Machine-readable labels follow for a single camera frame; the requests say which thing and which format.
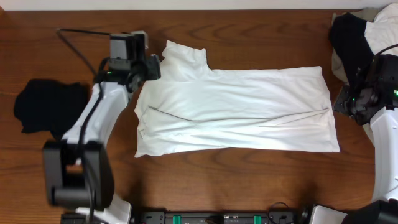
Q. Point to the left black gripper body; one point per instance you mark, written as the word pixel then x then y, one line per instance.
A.
pixel 154 67

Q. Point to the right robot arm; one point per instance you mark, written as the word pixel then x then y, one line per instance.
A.
pixel 383 206

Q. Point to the white t-shirt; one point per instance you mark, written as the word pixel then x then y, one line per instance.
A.
pixel 194 108

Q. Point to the white printed garment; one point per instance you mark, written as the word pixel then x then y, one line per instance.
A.
pixel 382 33

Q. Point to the black garment in pile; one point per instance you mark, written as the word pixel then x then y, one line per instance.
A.
pixel 347 38

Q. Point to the folded black garment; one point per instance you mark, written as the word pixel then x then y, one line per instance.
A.
pixel 50 105

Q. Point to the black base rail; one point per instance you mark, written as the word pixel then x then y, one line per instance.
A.
pixel 279 213

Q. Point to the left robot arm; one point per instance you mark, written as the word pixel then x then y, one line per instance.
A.
pixel 78 175

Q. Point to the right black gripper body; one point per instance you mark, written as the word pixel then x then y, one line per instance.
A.
pixel 349 103

